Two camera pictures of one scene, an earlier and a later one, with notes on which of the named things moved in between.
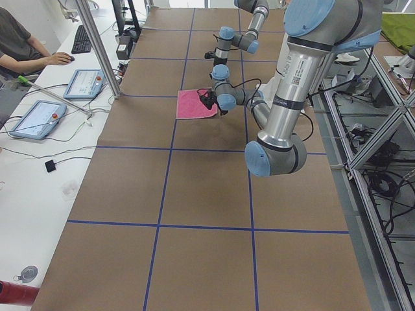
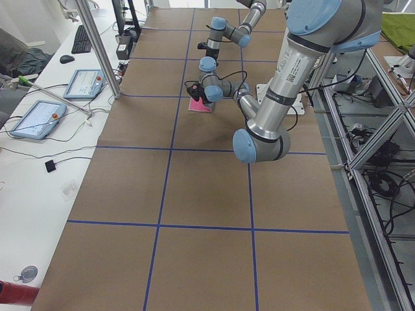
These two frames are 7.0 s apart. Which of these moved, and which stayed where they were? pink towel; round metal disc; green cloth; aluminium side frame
Moved: pink towel
Stayed: aluminium side frame; round metal disc; green cloth
